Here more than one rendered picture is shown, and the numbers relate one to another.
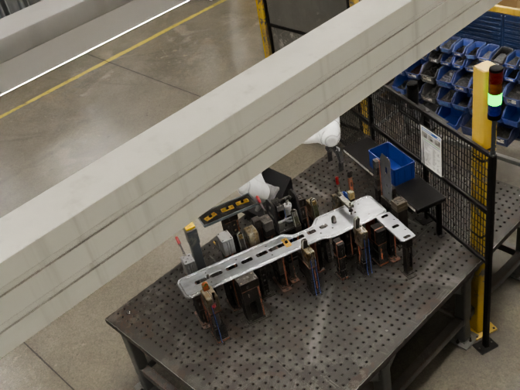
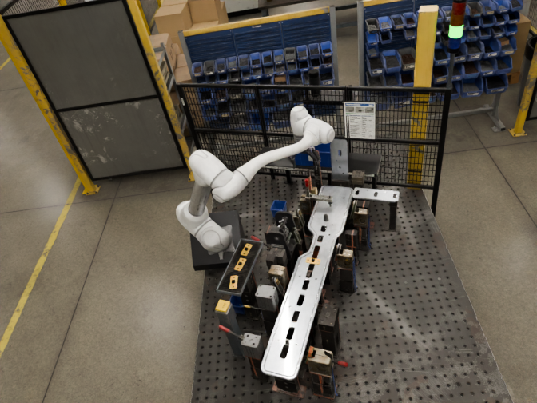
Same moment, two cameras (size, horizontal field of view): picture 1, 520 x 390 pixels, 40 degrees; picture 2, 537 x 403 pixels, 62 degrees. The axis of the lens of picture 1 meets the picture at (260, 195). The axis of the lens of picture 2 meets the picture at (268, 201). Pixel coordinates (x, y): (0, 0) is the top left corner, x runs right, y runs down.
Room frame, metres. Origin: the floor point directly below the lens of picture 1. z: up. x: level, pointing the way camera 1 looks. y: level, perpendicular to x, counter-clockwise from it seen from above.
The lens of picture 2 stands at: (2.31, 1.20, 3.00)
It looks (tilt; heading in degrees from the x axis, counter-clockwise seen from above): 42 degrees down; 315
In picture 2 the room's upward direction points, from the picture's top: 12 degrees counter-clockwise
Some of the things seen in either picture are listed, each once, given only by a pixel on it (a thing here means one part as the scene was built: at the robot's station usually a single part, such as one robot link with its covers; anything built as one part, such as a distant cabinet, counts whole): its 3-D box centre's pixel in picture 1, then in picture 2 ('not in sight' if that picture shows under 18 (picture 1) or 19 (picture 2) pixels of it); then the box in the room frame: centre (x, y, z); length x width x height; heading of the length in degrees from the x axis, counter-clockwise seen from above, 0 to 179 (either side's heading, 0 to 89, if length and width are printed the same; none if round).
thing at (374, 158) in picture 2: (391, 172); (316, 161); (3.83, -0.89, 1.02); 0.90 x 0.22 x 0.03; 19
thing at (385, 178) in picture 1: (385, 177); (339, 160); (3.57, -0.80, 1.17); 0.12 x 0.01 x 0.34; 19
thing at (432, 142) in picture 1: (432, 150); (359, 120); (3.58, -1.10, 1.30); 0.23 x 0.02 x 0.31; 19
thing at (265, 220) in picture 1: (270, 241); (281, 272); (3.53, -0.01, 0.89); 0.13 x 0.11 x 0.38; 19
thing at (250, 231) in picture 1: (255, 252); (282, 290); (3.45, 0.10, 0.89); 0.13 x 0.11 x 0.38; 19
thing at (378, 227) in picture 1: (378, 244); (362, 218); (3.35, -0.67, 0.84); 0.11 x 0.10 x 0.28; 19
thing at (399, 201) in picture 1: (400, 222); (358, 193); (3.46, -0.84, 0.88); 0.08 x 0.08 x 0.36; 19
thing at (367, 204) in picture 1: (284, 244); (313, 264); (3.34, -0.08, 1.00); 1.38 x 0.22 x 0.02; 109
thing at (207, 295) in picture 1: (215, 314); (323, 373); (2.99, 0.40, 0.88); 0.15 x 0.11 x 0.36; 19
